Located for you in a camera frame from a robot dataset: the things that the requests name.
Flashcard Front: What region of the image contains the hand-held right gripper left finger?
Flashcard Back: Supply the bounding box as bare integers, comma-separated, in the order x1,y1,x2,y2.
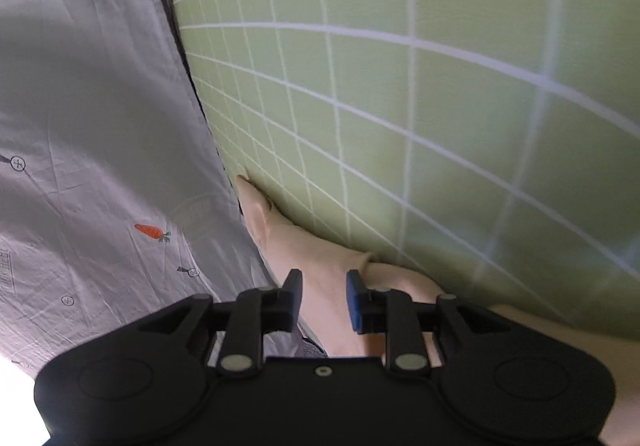
136,268,304,380

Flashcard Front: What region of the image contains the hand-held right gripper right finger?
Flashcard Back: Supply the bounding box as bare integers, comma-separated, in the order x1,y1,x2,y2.
346,268,507,373

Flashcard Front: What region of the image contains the beige long-sleeve sweater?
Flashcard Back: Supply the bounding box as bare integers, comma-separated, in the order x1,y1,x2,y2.
235,174,640,446

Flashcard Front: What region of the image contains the blue plaid shirt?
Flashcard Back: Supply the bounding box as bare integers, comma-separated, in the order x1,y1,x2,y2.
297,331,328,358

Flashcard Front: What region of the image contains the green checked mat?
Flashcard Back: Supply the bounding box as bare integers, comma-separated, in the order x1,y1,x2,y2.
157,0,640,342

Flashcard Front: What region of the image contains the grey carrot-print bed sheet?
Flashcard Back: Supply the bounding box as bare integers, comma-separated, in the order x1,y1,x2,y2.
0,0,281,369

